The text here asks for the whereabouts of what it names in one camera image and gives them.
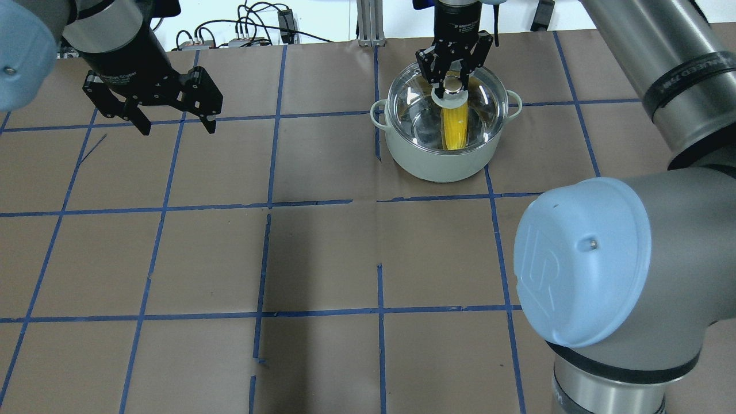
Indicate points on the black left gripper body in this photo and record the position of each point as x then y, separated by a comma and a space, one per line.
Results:
127, 57

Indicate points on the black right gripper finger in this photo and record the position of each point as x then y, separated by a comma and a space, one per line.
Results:
433, 68
469, 61

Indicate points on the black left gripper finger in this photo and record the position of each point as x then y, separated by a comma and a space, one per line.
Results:
111, 106
207, 112

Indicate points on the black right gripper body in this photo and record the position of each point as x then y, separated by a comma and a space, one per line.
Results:
457, 23

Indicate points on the glass pot lid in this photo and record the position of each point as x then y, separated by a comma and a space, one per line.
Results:
413, 110

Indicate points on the yellow corn cob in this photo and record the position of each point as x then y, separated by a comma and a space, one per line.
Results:
454, 114

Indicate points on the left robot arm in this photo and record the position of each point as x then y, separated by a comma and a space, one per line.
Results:
32, 32

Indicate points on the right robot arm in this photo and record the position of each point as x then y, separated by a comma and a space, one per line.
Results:
622, 278

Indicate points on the pale green steel pot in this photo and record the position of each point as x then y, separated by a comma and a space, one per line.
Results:
431, 166

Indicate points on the aluminium frame post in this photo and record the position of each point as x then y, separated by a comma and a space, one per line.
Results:
370, 23

